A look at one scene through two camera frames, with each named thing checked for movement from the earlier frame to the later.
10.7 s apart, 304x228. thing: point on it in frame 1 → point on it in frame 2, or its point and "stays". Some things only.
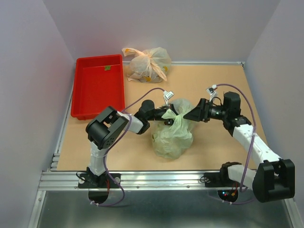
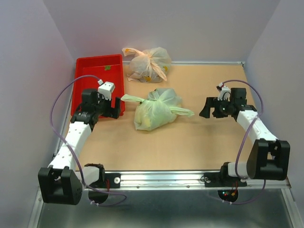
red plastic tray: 98,83 stays
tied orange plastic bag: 152,65 stays
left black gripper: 171,107 → 115,111
